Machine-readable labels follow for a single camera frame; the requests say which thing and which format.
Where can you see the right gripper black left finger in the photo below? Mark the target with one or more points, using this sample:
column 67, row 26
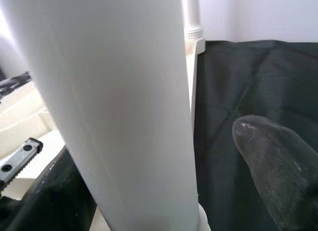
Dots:
column 57, row 203

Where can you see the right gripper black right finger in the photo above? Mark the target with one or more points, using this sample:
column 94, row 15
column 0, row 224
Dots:
column 285, row 176

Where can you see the white plastic children table top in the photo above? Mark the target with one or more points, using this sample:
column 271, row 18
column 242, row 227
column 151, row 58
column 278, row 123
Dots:
column 24, row 116

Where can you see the white plastic table leg tube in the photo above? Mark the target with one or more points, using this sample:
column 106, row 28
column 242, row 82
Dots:
column 193, row 17
column 111, row 92

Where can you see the black table cover cloth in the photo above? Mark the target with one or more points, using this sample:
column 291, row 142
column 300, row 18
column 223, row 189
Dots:
column 261, row 79

